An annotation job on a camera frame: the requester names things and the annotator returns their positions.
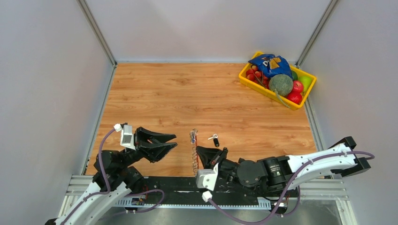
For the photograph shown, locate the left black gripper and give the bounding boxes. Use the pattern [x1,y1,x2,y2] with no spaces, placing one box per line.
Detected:
[118,125,177,170]

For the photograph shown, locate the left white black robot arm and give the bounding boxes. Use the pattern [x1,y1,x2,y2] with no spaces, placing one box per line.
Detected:
[46,123,177,225]

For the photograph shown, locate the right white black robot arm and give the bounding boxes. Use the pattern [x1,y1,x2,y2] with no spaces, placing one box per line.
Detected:
[196,136,374,196]

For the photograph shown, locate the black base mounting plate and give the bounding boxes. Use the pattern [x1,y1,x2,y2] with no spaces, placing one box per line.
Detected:
[129,176,282,203]

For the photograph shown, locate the yellow plastic bin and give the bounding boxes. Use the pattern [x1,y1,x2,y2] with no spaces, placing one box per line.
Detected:
[238,52,317,110]

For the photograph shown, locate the red cherry tomatoes bunch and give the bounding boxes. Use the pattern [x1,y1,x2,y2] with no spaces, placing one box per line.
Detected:
[245,65,269,89]

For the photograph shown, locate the green round melon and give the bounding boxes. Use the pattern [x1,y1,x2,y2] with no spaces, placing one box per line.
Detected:
[268,74,293,97]

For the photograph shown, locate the red apple lower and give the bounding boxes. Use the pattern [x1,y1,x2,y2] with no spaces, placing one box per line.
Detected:
[285,92,303,105]

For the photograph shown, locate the red apple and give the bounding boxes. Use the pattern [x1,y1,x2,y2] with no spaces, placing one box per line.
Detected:
[292,80,304,94]
[285,92,303,105]

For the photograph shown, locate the blue chips bag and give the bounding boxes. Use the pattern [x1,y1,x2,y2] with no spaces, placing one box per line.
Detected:
[252,54,292,79]

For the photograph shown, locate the red apple upper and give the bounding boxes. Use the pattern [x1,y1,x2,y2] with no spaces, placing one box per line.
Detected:
[292,80,304,94]

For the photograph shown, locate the dark green fruit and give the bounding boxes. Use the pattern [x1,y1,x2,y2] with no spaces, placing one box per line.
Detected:
[291,70,298,81]

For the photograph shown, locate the light green apple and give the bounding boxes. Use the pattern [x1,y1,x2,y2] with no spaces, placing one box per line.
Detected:
[298,76,313,92]

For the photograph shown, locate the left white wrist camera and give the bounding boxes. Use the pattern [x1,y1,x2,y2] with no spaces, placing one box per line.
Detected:
[114,123,135,150]

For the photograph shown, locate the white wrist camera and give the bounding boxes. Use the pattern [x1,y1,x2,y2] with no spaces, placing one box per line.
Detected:
[196,165,219,202]
[114,123,135,150]

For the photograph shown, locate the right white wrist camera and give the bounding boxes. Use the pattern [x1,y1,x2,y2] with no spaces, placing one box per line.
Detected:
[196,165,219,202]

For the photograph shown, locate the white slotted cable duct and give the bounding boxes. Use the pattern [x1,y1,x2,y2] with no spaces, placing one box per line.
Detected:
[112,197,271,210]

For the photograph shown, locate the aluminium frame rail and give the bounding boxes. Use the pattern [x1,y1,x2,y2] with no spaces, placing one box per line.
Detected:
[58,175,357,225]

